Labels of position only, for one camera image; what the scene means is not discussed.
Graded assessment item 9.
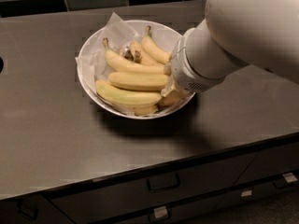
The small bottom banana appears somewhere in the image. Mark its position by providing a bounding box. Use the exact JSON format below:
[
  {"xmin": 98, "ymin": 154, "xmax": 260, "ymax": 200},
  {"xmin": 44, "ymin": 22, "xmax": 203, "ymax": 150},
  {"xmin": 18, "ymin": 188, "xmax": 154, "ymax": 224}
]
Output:
[{"xmin": 133, "ymin": 105, "xmax": 159, "ymax": 116}]

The yellow banana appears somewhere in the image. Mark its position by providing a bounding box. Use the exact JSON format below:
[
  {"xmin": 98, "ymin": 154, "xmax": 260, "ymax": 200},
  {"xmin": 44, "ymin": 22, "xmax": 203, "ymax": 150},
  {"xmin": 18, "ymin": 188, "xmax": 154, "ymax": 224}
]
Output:
[
  {"xmin": 141, "ymin": 25, "xmax": 171, "ymax": 64},
  {"xmin": 108, "ymin": 72, "xmax": 168, "ymax": 91}
]

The black middle drawer handle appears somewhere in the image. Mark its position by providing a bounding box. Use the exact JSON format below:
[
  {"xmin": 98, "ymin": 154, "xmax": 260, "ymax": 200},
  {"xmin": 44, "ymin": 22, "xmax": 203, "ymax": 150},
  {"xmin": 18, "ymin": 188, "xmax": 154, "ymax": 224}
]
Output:
[{"xmin": 147, "ymin": 173, "xmax": 180, "ymax": 193}]

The white label on lower drawer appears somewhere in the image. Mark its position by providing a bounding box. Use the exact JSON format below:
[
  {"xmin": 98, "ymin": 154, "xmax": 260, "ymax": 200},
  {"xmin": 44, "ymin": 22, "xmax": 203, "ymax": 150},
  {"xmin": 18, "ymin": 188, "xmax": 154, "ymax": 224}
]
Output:
[{"xmin": 153, "ymin": 206, "xmax": 168, "ymax": 218}]

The black left drawer handle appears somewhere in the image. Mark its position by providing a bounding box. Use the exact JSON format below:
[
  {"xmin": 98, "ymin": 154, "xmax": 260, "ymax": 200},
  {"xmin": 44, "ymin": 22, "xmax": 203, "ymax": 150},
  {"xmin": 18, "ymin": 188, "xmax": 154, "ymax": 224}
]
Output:
[{"xmin": 16, "ymin": 199, "xmax": 38, "ymax": 221}]

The dark drawer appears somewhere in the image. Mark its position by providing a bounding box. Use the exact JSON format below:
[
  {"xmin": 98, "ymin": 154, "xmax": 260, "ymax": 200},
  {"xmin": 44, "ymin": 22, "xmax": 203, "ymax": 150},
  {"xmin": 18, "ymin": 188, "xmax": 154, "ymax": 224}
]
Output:
[
  {"xmin": 236, "ymin": 142, "xmax": 299, "ymax": 185},
  {"xmin": 0, "ymin": 194, "xmax": 75, "ymax": 224},
  {"xmin": 91, "ymin": 176, "xmax": 299, "ymax": 224},
  {"xmin": 53, "ymin": 154, "xmax": 254, "ymax": 224}
]

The black right drawer handle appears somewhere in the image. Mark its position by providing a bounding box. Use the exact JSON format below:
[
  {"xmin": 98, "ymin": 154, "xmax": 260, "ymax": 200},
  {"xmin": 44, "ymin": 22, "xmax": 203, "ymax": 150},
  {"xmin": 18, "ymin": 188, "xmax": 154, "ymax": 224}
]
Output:
[{"xmin": 273, "ymin": 174, "xmax": 299, "ymax": 189}]

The lower dark drawer front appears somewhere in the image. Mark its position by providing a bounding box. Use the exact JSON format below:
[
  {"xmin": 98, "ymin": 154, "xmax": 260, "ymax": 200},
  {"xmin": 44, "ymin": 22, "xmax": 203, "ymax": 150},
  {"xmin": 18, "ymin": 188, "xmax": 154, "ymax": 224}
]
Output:
[{"xmin": 91, "ymin": 176, "xmax": 299, "ymax": 224}]

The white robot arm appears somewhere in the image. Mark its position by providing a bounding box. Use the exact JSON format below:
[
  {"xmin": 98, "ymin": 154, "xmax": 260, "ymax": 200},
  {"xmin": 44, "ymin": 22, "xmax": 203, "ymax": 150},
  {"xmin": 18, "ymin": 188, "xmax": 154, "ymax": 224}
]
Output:
[{"xmin": 162, "ymin": 0, "xmax": 299, "ymax": 97}]

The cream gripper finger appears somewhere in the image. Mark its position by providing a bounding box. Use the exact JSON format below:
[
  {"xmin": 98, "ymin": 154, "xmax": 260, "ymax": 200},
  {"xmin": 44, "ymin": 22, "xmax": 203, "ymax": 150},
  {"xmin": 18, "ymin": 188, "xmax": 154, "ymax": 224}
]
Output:
[
  {"xmin": 161, "ymin": 76, "xmax": 192, "ymax": 98},
  {"xmin": 164, "ymin": 59, "xmax": 172, "ymax": 76}
]

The small white label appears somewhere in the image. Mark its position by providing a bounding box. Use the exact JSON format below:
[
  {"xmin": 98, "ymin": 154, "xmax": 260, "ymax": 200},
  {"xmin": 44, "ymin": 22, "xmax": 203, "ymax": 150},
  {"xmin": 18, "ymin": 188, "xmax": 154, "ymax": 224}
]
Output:
[{"xmin": 241, "ymin": 189, "xmax": 252, "ymax": 198}]

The white label on right drawer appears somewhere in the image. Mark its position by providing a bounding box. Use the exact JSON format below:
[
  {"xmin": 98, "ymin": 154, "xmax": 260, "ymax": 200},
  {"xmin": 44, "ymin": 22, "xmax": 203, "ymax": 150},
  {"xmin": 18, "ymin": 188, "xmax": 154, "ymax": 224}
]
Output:
[{"xmin": 282, "ymin": 173, "xmax": 298, "ymax": 183}]

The left dark drawer front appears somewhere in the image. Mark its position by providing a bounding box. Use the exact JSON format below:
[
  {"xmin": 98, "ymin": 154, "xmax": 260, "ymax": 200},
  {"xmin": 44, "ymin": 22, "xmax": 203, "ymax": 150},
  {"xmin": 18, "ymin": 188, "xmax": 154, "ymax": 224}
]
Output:
[{"xmin": 0, "ymin": 194, "xmax": 75, "ymax": 224}]

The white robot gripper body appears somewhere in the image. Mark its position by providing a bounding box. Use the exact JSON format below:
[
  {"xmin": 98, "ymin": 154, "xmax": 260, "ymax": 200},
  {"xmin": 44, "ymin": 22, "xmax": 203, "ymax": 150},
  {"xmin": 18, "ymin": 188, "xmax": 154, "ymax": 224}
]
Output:
[{"xmin": 170, "ymin": 27, "xmax": 226, "ymax": 92}]

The large white bowl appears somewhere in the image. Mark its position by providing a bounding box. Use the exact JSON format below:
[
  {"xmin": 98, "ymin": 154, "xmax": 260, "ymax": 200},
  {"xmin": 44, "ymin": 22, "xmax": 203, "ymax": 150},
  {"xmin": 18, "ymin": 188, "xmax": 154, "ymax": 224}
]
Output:
[{"xmin": 77, "ymin": 19, "xmax": 196, "ymax": 120}]

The long upper middle banana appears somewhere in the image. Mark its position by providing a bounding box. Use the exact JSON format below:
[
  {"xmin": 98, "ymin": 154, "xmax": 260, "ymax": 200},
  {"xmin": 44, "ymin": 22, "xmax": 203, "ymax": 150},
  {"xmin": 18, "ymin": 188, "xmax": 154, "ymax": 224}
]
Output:
[{"xmin": 102, "ymin": 37, "xmax": 165, "ymax": 75}]

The black drawer handle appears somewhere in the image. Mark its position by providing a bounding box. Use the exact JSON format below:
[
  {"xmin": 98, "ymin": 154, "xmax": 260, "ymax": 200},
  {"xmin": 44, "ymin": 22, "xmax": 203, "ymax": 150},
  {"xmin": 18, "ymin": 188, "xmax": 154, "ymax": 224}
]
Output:
[
  {"xmin": 273, "ymin": 174, "xmax": 299, "ymax": 189},
  {"xmin": 147, "ymin": 173, "xmax": 180, "ymax": 193},
  {"xmin": 16, "ymin": 199, "xmax": 38, "ymax": 221}
]

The white label on drawer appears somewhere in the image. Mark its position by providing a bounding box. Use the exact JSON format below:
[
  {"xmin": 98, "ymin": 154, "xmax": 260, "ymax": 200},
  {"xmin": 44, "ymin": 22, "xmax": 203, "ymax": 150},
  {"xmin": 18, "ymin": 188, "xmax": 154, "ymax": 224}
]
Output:
[
  {"xmin": 282, "ymin": 173, "xmax": 298, "ymax": 183},
  {"xmin": 153, "ymin": 206, "xmax": 168, "ymax": 218}
]

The right dark drawer front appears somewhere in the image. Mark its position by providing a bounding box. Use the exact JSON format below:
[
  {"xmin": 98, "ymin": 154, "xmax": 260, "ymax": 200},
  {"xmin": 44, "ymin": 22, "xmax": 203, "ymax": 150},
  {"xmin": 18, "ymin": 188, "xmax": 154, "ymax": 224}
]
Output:
[{"xmin": 236, "ymin": 142, "xmax": 299, "ymax": 185}]

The white paper liner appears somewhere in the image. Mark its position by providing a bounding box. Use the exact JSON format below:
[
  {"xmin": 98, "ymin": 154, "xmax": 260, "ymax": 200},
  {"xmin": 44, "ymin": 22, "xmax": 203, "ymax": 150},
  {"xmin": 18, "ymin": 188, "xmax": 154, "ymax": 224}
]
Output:
[{"xmin": 75, "ymin": 11, "xmax": 192, "ymax": 118}]

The front yellow-green banana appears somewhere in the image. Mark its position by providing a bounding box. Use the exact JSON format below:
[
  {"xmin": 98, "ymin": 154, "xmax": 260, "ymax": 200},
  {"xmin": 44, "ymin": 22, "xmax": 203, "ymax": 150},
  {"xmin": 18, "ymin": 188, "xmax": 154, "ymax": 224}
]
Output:
[{"xmin": 95, "ymin": 80, "xmax": 162, "ymax": 107}]

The small lower right banana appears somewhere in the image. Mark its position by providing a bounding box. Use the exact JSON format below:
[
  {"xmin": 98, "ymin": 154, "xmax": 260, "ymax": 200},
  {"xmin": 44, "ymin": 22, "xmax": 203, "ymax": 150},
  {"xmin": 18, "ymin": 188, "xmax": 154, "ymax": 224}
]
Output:
[{"xmin": 158, "ymin": 96, "xmax": 179, "ymax": 107}]

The middle dark drawer front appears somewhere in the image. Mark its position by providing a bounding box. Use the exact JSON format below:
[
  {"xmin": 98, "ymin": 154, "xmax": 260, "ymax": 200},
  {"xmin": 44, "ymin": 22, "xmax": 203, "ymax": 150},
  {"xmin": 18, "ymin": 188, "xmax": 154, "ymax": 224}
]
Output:
[{"xmin": 53, "ymin": 154, "xmax": 254, "ymax": 224}]

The small banana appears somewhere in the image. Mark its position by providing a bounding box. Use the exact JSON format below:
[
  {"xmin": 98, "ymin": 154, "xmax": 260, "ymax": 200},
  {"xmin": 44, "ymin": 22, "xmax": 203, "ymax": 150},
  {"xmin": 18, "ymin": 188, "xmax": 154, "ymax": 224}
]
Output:
[
  {"xmin": 133, "ymin": 105, "xmax": 159, "ymax": 116},
  {"xmin": 158, "ymin": 96, "xmax": 179, "ymax": 107}
]

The short back middle banana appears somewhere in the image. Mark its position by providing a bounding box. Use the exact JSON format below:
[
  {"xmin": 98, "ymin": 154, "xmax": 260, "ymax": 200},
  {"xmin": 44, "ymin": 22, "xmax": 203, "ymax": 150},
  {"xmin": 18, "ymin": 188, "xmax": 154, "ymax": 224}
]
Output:
[{"xmin": 130, "ymin": 41, "xmax": 162, "ymax": 66}]

